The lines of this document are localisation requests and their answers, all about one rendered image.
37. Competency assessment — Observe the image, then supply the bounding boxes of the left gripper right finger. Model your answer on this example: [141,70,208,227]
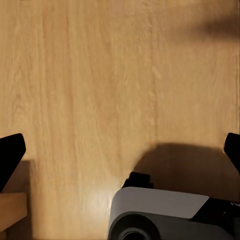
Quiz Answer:
[224,133,240,173]

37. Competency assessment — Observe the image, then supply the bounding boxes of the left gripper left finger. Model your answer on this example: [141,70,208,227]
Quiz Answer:
[0,133,26,194]

